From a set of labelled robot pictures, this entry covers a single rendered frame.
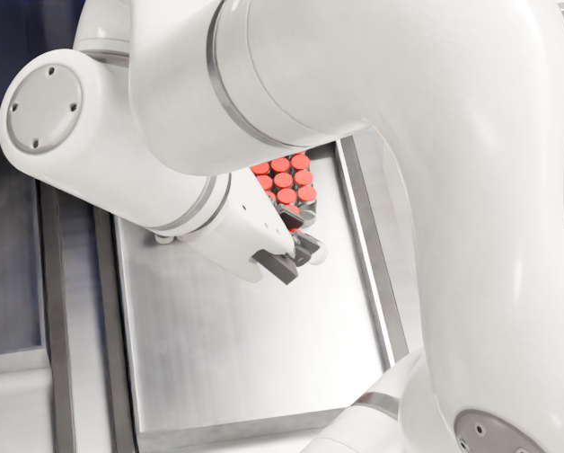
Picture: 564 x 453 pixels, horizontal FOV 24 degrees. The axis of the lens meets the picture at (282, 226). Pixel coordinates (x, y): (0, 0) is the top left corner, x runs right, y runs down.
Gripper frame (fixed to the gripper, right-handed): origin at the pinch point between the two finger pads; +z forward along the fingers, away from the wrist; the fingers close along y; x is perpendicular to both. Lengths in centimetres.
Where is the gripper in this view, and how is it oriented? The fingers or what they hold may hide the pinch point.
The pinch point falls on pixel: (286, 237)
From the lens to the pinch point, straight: 108.0
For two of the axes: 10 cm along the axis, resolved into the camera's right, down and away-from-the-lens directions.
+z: 4.8, 2.6, 8.3
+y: 4.5, 7.4, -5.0
